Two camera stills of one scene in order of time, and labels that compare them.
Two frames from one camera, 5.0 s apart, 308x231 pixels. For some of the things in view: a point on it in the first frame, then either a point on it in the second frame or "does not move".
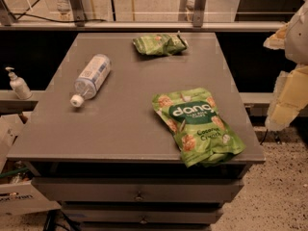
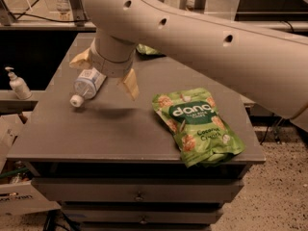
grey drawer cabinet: [115, 163] does not move
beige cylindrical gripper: [298, 38] -> [108, 66]
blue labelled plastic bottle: [90, 78] does not move
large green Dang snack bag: [203, 136] does not move
